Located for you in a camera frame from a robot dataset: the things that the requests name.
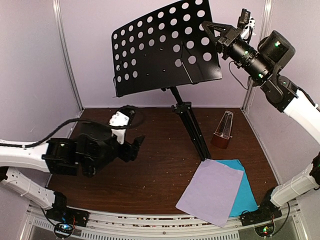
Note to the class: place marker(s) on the black perforated music stand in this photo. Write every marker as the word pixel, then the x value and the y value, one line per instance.
pixel 165 49

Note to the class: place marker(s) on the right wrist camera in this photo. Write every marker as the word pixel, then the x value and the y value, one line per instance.
pixel 247 25

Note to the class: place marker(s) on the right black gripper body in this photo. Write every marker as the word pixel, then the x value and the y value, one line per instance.
pixel 225 43

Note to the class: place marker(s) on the cyan paper sheet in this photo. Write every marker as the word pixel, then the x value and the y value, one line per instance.
pixel 245 200

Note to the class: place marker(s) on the wooden metronome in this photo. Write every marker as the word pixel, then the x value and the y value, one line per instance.
pixel 223 133

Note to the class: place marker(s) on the left aluminium frame post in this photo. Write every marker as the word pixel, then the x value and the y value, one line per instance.
pixel 66 57

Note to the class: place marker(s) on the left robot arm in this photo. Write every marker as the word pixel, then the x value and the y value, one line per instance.
pixel 96 146

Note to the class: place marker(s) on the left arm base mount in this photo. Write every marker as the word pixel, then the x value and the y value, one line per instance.
pixel 65 221

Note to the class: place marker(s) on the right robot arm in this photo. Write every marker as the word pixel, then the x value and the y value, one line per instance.
pixel 264 65

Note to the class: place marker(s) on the lilac sheet music paper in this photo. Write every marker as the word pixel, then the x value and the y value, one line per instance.
pixel 211 192

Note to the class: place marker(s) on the aluminium front rail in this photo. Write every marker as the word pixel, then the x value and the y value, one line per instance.
pixel 117 226

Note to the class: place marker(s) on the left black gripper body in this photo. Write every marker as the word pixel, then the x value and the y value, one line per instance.
pixel 129 152

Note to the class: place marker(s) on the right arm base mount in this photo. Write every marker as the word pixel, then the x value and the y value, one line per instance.
pixel 263 221

